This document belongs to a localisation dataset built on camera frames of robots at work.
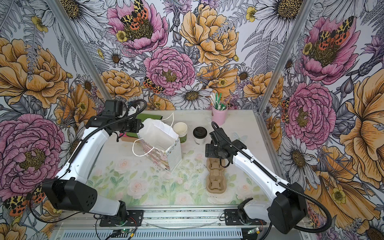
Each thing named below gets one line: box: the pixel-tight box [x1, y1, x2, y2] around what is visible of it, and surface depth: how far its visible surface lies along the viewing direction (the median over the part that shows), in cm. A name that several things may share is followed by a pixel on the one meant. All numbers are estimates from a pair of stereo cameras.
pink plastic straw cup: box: [211, 105, 229, 126], surface depth 111 cm
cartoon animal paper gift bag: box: [132, 112, 183, 174], surface depth 82 cm
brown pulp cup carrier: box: [206, 158, 227, 194], surface depth 85 cm
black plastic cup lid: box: [193, 126, 208, 139], surface depth 97 cm
